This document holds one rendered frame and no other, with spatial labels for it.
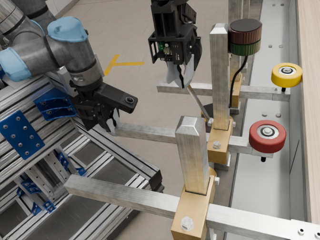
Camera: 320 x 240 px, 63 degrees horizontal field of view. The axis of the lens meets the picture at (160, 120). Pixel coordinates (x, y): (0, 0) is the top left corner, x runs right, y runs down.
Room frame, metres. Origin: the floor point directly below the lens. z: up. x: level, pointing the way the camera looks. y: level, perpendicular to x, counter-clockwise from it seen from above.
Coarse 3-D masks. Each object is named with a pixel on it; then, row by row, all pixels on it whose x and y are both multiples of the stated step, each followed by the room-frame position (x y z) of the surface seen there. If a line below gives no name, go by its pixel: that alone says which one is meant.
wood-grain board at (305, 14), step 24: (312, 0) 0.99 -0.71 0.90; (312, 24) 0.81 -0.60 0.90; (312, 48) 0.67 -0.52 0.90; (312, 72) 0.56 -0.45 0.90; (312, 96) 0.47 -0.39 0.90; (312, 120) 0.39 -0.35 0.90; (312, 144) 0.33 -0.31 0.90; (312, 168) 0.27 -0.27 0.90; (312, 192) 0.23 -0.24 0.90; (312, 216) 0.18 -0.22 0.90
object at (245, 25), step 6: (234, 24) 0.47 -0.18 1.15; (240, 24) 0.46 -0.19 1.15; (246, 24) 0.45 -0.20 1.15; (252, 24) 0.45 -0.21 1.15; (258, 24) 0.44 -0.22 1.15; (234, 30) 0.45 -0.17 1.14; (240, 30) 0.44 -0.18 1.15; (246, 30) 0.43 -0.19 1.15; (252, 30) 0.43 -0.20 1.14; (228, 54) 0.45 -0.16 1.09; (228, 60) 0.45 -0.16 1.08; (246, 60) 0.45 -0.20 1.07; (234, 78) 0.46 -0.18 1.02
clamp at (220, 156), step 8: (232, 120) 0.48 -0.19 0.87; (216, 136) 0.44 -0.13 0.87; (224, 136) 0.44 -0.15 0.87; (208, 144) 0.42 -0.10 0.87; (224, 144) 0.41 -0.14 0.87; (208, 152) 0.41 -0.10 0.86; (216, 152) 0.40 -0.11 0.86; (224, 152) 0.39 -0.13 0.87; (208, 160) 0.41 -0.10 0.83; (216, 160) 0.40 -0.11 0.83; (224, 160) 0.39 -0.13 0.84
